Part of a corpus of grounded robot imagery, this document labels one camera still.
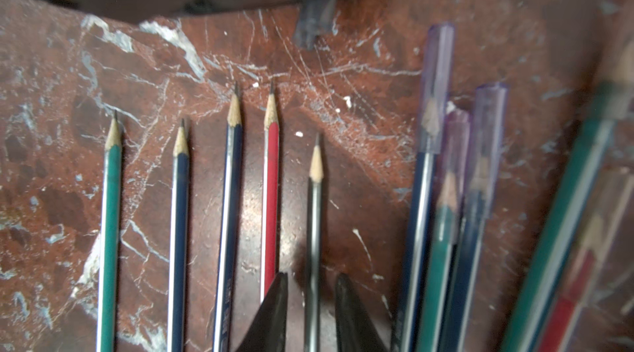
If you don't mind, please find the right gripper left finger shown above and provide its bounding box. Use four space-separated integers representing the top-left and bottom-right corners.
236 272 288 352

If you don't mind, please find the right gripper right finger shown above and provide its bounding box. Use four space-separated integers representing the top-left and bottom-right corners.
335 274 387 352

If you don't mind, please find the dark blue pencil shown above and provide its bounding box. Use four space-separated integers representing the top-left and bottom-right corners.
167 119 190 351

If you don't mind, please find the blue striped pencil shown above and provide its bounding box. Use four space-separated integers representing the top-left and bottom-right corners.
212 86 243 351

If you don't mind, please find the red striped pencil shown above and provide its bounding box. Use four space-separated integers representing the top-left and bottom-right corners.
260 82 279 301

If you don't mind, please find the blue tinted pencil cap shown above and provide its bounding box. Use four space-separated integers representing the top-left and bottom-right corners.
293 0 337 50

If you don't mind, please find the blue pencil purple cap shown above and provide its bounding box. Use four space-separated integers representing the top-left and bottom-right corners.
391 22 456 351

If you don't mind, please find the red pencil brown cap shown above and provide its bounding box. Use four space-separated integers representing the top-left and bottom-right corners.
537 167 633 351

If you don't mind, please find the navy pencil purple cap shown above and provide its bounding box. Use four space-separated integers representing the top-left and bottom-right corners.
439 82 509 351

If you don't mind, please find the green pencil pink cap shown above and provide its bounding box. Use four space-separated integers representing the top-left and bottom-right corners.
500 0 633 351

